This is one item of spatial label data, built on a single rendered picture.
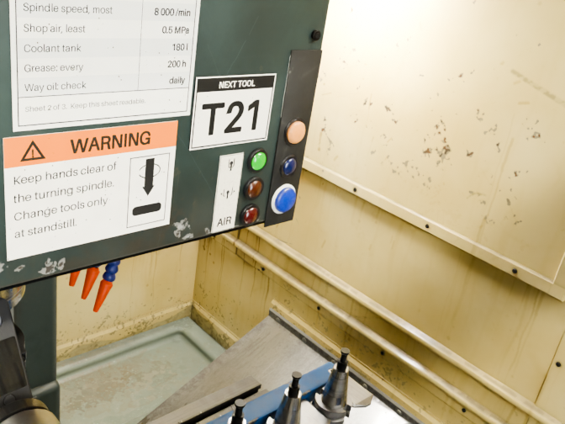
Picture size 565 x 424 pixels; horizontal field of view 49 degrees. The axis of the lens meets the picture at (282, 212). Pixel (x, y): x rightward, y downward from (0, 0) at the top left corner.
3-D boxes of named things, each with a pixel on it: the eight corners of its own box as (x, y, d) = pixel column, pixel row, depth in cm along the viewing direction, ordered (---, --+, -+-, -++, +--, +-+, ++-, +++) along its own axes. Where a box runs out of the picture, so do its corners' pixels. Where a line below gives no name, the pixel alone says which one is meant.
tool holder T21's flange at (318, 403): (325, 393, 110) (328, 382, 109) (355, 410, 107) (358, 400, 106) (306, 410, 105) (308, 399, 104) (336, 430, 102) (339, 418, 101)
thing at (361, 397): (377, 400, 109) (378, 397, 109) (358, 413, 106) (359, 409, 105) (348, 378, 113) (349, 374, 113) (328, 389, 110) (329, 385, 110)
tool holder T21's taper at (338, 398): (330, 386, 108) (336, 355, 105) (351, 400, 106) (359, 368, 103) (315, 399, 104) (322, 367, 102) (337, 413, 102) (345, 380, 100)
